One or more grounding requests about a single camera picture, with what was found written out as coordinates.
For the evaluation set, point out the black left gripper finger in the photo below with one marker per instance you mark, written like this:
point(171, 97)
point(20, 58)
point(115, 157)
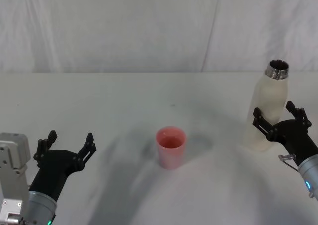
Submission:
point(87, 150)
point(42, 148)

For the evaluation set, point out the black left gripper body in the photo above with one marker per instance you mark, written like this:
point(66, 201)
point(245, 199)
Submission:
point(55, 168)

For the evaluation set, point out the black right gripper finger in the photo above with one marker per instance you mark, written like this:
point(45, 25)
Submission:
point(263, 124)
point(300, 114)

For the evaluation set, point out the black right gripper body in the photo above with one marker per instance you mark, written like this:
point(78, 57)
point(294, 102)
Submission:
point(295, 135)

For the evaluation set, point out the cream vacuum bottle steel neck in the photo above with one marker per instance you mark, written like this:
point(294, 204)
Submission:
point(268, 100)

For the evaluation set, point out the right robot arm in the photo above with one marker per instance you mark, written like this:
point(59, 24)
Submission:
point(310, 175)

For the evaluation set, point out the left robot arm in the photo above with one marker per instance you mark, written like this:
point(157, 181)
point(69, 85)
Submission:
point(13, 175)

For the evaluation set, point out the pink plastic cup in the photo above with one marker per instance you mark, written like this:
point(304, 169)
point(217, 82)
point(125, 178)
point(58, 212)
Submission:
point(171, 155)

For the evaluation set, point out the white table cloth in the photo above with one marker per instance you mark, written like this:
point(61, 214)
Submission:
point(159, 197)

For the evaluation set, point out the white curtain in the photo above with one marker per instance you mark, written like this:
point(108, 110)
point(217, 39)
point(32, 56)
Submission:
point(149, 28)

